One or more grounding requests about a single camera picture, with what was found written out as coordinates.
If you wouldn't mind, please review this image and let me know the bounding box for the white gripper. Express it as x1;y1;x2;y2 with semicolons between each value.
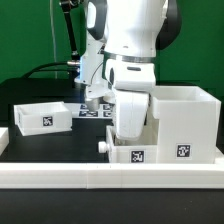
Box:
105;59;156;140

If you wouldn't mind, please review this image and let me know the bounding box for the white drawer cabinet frame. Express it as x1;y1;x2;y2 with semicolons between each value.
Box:
148;86;221;164

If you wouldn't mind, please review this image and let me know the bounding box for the white front drawer box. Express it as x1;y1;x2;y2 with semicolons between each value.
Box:
98;126;157;164

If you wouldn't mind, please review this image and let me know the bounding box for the white drawer box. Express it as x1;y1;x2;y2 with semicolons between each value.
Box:
14;102;72;136
98;126;157;164

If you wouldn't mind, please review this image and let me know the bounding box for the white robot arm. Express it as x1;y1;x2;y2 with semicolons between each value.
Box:
80;0;181;140

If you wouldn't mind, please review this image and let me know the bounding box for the white rear drawer box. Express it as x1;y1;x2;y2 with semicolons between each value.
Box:
14;102;72;136

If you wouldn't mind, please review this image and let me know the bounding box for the paper marker sheet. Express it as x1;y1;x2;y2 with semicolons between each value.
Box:
65;103;112;119

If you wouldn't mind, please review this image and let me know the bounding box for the white table border fence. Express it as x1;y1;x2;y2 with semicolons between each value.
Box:
0;126;224;190

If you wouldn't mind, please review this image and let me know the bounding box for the black cable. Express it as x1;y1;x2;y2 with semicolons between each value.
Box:
21;61;81;80

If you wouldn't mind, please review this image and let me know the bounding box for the black camera stand pole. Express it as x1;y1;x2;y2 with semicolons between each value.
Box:
59;0;80;60

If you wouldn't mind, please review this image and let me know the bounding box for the thin white cable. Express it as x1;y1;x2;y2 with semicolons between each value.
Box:
49;0;58;80

